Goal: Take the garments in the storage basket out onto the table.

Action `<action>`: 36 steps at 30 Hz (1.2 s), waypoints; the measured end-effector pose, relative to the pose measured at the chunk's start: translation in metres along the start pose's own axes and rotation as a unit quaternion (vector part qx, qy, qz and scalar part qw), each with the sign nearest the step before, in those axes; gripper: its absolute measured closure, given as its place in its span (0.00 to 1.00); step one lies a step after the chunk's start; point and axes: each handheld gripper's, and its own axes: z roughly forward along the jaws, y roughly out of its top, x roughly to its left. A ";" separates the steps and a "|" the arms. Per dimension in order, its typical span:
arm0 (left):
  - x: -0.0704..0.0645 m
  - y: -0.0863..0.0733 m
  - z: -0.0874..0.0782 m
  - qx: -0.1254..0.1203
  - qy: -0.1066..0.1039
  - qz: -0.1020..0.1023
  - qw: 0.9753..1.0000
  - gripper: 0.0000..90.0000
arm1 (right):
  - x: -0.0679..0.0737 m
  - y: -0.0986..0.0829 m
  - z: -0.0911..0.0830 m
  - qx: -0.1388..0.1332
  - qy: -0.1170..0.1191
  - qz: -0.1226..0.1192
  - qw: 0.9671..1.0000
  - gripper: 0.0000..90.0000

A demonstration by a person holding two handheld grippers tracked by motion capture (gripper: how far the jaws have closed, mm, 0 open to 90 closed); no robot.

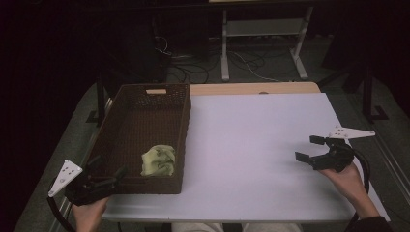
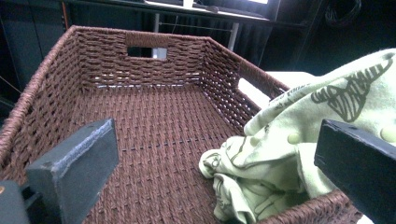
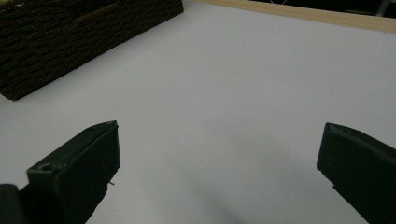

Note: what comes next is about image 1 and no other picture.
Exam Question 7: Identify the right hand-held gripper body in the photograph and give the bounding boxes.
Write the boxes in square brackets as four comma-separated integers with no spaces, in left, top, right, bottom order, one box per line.
[309,126,376,173]

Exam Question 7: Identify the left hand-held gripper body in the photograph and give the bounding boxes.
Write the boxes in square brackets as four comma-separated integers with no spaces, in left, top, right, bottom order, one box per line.
[47,159,114,207]

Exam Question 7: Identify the green cloth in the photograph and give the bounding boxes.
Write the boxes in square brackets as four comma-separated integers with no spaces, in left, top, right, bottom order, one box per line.
[140,144,177,177]

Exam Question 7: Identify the brown woven basket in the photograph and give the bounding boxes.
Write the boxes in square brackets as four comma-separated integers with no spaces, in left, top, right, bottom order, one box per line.
[84,82,192,195]

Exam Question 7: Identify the person's left hand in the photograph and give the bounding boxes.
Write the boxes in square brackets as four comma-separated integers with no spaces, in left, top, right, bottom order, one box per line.
[71,196,111,232]

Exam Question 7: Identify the person's right hand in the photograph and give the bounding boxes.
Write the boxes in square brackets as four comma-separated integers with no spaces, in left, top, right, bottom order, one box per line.
[318,162,368,207]

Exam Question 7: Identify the white table mat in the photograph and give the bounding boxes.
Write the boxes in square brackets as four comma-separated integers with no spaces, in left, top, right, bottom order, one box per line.
[102,92,391,224]

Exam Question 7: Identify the black metal stand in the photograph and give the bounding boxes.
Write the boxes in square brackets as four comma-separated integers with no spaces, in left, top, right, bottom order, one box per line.
[361,66,390,125]
[85,75,108,128]

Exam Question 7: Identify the black cable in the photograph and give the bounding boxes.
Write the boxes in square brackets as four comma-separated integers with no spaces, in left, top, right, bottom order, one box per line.
[46,196,77,232]
[343,148,371,232]

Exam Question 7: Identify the white floor cable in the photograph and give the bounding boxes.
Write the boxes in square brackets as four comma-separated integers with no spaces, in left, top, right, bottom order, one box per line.
[227,50,282,83]

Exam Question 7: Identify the white metal table frame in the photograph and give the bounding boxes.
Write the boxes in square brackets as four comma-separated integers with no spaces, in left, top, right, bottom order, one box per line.
[220,6,314,83]

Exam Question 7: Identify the black floor cables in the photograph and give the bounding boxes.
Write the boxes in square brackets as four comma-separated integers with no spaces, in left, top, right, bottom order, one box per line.
[167,54,223,84]

